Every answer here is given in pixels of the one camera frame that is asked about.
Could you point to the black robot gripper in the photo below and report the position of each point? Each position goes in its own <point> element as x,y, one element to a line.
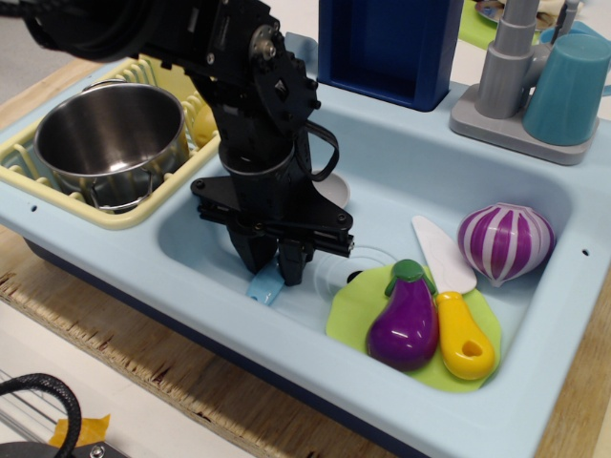
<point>269,207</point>

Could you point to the white spoon blue handle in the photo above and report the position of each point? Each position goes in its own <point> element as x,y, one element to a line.
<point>268,283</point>

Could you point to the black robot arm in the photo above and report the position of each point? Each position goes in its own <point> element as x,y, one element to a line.
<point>260,96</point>

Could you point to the stainless steel pot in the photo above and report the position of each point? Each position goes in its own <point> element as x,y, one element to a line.
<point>113,143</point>

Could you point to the green plastic plate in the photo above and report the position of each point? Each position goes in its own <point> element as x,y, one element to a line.
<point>357,304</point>

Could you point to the yellow toy potato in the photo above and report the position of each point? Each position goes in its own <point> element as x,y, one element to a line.
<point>204,126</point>

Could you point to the purple toy eggplant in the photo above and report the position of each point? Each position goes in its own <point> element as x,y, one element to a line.
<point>405,334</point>

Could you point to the purple striped toy onion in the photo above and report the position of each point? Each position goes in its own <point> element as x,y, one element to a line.
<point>505,241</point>

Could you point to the dark blue plastic box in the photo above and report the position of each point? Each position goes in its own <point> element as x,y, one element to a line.
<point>397,51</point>

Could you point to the yellow tape piece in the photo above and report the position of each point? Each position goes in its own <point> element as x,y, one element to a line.
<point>93,430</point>

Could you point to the grey toy faucet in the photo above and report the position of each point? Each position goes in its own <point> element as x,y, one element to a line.
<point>492,110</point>

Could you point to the yellow dish rack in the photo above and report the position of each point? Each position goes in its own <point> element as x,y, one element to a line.
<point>21,168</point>

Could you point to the teal plastic cup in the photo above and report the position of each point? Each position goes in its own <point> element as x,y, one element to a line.
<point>564,106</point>

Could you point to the white knife yellow handle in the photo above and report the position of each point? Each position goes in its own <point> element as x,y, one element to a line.
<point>466,350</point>

